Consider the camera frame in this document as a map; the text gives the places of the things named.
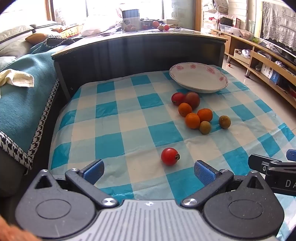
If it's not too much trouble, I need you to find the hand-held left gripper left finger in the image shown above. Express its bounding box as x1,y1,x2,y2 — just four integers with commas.
34,159,119,209

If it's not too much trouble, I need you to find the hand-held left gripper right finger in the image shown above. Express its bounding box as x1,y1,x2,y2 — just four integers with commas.
180,160,267,209

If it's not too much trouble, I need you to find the bright red tomato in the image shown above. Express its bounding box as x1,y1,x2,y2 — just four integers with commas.
161,148,180,166

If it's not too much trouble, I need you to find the white floral plate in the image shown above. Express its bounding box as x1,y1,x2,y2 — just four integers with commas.
169,62,228,94

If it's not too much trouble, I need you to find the small brown-green fruit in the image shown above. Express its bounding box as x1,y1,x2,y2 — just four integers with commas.
199,121,212,135
218,115,232,129

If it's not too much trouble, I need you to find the orange tangerine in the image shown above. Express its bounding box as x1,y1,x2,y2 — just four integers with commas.
185,113,201,129
178,102,193,118
197,108,213,123

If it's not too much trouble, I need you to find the blue white checked tablecloth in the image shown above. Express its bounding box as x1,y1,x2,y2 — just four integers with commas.
48,64,296,234

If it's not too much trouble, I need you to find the dark red round fruit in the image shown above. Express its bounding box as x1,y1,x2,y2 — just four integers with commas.
184,91,201,109

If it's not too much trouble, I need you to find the small red tomato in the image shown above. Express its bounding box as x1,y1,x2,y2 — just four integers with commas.
171,92,186,106

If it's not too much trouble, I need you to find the blue white box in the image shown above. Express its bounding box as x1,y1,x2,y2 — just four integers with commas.
261,64,281,84

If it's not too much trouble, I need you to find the wooden low cabinet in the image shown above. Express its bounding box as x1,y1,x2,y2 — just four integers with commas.
212,29,296,109

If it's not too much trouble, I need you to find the teal sofa blanket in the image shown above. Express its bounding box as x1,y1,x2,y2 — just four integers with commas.
0,37,77,171

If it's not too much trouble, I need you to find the orange fuzzy cloth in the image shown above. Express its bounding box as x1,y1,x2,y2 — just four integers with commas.
0,217,38,241

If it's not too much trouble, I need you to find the black television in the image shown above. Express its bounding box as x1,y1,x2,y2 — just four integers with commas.
255,35,296,59

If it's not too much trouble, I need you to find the pale yellow towel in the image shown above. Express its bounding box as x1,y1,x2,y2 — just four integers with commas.
0,69,35,99

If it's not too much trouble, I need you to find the dark glass-topped table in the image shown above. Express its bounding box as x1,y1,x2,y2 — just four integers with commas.
50,27,228,102

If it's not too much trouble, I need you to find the white lace cloth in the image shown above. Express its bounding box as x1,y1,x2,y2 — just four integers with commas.
262,1,296,44

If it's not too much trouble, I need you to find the yellow woven basket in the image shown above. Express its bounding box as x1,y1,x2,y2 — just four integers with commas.
51,24,85,39

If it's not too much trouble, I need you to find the orange pillow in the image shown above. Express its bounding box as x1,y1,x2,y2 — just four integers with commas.
25,33,52,43

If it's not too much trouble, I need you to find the white plastic bag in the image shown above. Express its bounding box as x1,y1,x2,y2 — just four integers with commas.
81,7,123,36

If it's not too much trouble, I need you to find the cream sofa cushion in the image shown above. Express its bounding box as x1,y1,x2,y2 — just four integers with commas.
0,20,60,58

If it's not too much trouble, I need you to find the grey white carton box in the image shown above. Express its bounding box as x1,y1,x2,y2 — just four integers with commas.
121,9,141,29

